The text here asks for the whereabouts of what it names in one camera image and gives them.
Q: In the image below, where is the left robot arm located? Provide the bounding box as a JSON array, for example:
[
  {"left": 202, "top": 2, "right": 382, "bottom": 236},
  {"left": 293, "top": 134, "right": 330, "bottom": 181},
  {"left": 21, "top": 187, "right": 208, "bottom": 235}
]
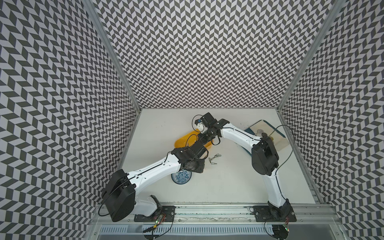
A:
[{"left": 101, "top": 141, "right": 208, "bottom": 222}]

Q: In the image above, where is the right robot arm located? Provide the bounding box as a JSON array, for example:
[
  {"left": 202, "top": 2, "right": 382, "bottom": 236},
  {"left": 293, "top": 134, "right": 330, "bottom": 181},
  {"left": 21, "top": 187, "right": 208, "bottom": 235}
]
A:
[{"left": 192, "top": 113, "right": 292, "bottom": 220}]

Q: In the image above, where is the yellow plastic storage box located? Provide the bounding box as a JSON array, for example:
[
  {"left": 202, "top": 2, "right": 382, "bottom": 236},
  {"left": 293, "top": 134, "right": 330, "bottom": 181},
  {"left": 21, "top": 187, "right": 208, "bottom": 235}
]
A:
[{"left": 174, "top": 131, "right": 199, "bottom": 148}]

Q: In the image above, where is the blue white ceramic bowl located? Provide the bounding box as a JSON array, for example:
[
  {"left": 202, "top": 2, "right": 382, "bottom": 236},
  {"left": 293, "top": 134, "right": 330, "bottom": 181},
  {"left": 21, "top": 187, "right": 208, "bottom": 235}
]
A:
[{"left": 171, "top": 170, "right": 192, "bottom": 185}]

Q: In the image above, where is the teal tray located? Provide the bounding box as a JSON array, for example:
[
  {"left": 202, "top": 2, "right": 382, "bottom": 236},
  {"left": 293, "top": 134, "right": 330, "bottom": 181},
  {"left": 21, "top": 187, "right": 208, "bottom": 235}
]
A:
[{"left": 243, "top": 119, "right": 287, "bottom": 157}]

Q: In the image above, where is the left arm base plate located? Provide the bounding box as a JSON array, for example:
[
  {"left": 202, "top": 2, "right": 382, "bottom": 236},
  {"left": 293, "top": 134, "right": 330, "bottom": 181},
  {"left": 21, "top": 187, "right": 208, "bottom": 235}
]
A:
[{"left": 134, "top": 206, "right": 176, "bottom": 223}]

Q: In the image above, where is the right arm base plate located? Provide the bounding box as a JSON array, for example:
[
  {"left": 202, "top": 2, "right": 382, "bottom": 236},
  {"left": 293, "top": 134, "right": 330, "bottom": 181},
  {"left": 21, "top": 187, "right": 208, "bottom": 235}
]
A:
[{"left": 251, "top": 206, "right": 297, "bottom": 223}]

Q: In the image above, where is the aluminium front rail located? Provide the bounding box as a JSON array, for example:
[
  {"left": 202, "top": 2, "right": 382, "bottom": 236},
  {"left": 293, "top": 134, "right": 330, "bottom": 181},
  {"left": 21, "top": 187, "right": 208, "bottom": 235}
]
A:
[{"left": 89, "top": 203, "right": 343, "bottom": 226}]

